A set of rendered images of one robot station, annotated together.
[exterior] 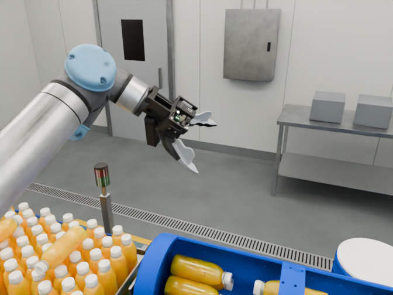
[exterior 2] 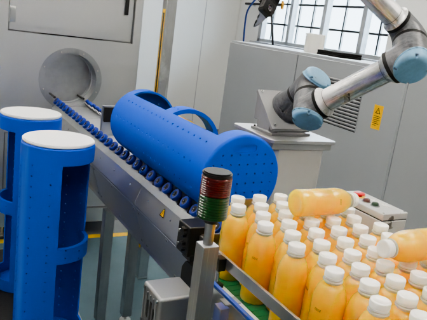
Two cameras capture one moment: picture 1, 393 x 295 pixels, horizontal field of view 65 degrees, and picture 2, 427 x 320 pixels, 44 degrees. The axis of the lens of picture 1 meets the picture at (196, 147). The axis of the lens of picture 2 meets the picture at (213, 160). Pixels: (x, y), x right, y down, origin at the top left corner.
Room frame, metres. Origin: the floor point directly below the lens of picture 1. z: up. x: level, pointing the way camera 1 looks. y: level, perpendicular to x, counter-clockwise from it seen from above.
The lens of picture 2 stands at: (2.09, 1.11, 1.54)
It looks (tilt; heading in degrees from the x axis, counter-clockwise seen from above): 14 degrees down; 220
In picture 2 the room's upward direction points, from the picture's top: 8 degrees clockwise
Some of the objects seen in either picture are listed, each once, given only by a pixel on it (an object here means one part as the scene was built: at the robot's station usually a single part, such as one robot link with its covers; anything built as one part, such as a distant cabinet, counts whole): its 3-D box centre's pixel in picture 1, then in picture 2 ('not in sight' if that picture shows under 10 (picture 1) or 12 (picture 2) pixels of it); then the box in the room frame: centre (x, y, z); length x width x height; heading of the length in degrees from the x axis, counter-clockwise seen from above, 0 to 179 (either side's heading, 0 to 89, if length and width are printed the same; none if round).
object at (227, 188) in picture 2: (101, 171); (215, 185); (1.27, 0.44, 1.23); 0.06 x 0.06 x 0.04
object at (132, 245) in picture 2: not in sight; (130, 265); (0.39, -0.76, 0.31); 0.06 x 0.06 x 0.63; 70
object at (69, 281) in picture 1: (68, 283); not in sight; (0.75, 0.42, 1.09); 0.04 x 0.04 x 0.02
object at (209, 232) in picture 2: (102, 180); (212, 207); (1.27, 0.44, 1.18); 0.06 x 0.06 x 0.16
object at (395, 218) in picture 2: not in sight; (367, 216); (0.60, 0.49, 1.05); 0.20 x 0.10 x 0.10; 70
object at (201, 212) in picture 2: (102, 179); (213, 205); (1.27, 0.44, 1.18); 0.06 x 0.06 x 0.05
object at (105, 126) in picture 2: not in sight; (110, 120); (0.36, -1.05, 1.00); 0.10 x 0.04 x 0.15; 160
